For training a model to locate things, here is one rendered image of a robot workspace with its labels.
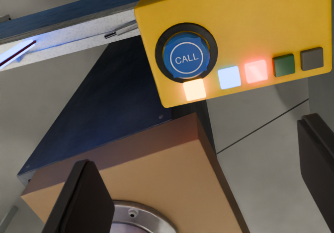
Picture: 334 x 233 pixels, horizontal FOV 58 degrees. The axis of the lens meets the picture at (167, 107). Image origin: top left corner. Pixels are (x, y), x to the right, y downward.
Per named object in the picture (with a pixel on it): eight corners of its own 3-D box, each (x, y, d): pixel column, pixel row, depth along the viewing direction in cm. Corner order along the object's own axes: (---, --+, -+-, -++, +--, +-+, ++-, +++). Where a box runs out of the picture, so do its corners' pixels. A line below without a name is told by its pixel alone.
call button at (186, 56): (203, 25, 26) (205, 30, 24) (211, 67, 28) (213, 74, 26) (158, 36, 27) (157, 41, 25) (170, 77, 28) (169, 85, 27)
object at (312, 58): (320, 45, 26) (323, 47, 25) (321, 64, 27) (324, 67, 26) (299, 50, 26) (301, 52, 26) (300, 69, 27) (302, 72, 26)
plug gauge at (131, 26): (150, 15, 45) (102, 34, 46) (153, 23, 45) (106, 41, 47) (150, 13, 46) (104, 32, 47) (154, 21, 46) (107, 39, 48)
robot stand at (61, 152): (200, 69, 141) (233, 241, 59) (142, 92, 147) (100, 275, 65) (175, 8, 128) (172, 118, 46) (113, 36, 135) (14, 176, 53)
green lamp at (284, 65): (292, 52, 26) (294, 54, 26) (293, 71, 27) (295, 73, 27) (271, 57, 27) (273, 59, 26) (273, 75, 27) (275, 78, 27)
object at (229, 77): (237, 65, 27) (238, 67, 26) (240, 83, 28) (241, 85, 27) (217, 69, 27) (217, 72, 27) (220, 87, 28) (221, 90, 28)
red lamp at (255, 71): (264, 58, 27) (266, 61, 26) (266, 77, 27) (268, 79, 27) (243, 63, 27) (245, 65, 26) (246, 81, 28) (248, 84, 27)
